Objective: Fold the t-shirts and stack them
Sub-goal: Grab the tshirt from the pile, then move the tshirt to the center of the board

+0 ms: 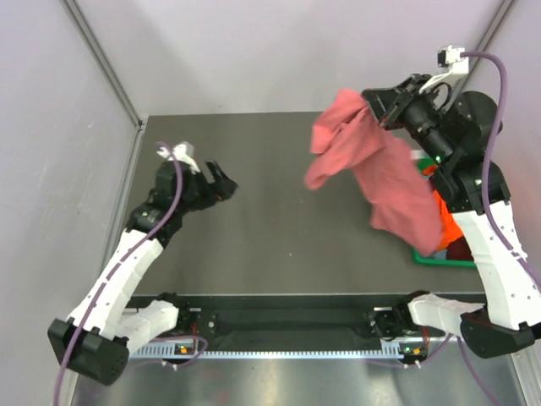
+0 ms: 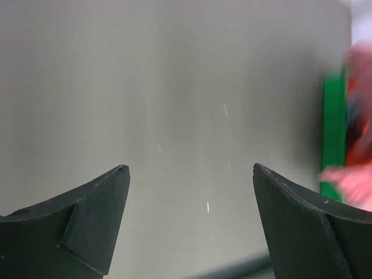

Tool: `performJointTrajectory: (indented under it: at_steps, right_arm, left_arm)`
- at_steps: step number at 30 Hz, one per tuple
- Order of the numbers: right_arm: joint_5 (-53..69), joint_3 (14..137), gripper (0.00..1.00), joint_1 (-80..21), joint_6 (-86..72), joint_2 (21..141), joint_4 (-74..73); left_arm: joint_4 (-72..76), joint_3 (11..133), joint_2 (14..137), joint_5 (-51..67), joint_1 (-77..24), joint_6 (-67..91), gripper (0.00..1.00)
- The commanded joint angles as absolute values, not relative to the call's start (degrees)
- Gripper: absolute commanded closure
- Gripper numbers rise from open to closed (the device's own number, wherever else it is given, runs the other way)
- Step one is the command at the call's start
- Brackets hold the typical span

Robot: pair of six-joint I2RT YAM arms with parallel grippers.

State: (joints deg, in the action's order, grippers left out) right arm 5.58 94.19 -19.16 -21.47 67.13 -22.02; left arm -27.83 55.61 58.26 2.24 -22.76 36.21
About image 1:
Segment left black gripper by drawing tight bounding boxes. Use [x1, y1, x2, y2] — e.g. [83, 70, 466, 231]
[177, 158, 238, 215]

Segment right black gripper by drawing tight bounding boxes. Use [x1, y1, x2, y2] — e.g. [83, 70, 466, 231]
[360, 74, 452, 166]

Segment pink t shirt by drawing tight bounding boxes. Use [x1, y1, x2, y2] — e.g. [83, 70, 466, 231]
[304, 89, 444, 255]

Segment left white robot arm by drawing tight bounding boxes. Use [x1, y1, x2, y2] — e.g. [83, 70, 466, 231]
[47, 158, 238, 386]

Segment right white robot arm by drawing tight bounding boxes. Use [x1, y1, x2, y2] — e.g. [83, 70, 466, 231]
[362, 74, 540, 359]

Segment green plastic bin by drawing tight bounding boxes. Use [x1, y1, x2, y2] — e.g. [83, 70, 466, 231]
[411, 150, 476, 269]

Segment orange t shirt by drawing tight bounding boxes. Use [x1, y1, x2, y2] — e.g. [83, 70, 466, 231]
[422, 164, 464, 250]

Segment light blue t shirt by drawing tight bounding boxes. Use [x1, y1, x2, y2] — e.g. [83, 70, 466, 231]
[432, 250, 447, 260]

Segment maroon t shirt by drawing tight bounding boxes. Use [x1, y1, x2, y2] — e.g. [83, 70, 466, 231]
[445, 237, 473, 261]

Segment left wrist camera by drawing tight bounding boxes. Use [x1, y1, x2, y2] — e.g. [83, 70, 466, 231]
[156, 142, 200, 173]

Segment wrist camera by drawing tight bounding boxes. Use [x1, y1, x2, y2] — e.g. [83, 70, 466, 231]
[419, 45, 470, 94]
[156, 142, 200, 173]

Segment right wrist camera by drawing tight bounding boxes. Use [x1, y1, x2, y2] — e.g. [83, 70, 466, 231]
[419, 45, 470, 94]

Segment right aluminium frame post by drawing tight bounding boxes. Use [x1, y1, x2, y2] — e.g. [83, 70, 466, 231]
[464, 0, 519, 64]

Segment aluminium frame post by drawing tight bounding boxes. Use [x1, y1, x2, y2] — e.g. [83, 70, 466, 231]
[464, 0, 519, 64]
[60, 0, 143, 129]

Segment left aluminium frame post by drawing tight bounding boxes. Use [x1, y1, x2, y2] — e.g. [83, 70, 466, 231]
[60, 0, 143, 129]

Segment grey slotted cable duct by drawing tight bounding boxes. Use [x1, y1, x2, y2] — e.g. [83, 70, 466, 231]
[129, 339, 428, 360]

